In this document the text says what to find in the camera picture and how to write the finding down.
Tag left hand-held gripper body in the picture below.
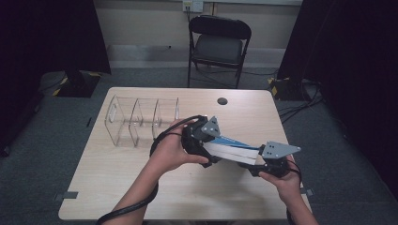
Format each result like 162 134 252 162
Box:
180 114 222 163

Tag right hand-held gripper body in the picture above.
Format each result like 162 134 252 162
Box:
256 141 302 178

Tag blue book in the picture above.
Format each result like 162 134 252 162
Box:
202 134 268 167

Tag clear acrylic file organizer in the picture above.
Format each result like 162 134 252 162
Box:
103 94 181 149

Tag person's left hand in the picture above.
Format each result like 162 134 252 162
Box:
149 117 210 176

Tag person's right hand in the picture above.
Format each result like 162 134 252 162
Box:
258 155 303 203

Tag black stand base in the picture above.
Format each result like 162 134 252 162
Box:
51 70 103 98
267 76 320 102

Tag black folding chair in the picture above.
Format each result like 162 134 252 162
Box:
187 14 253 90

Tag black curtain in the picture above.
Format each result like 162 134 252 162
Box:
276 0 398 201
0 0 113 154

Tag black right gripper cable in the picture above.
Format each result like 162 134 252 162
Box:
284 158 303 225

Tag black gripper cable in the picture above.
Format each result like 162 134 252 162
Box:
96 114 206 225
284 158 303 225

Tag black floor cables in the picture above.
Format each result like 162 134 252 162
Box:
277 82 325 125

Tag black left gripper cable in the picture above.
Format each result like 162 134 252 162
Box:
96 114 206 225

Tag white wall outlet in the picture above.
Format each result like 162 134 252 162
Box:
182 0 205 14

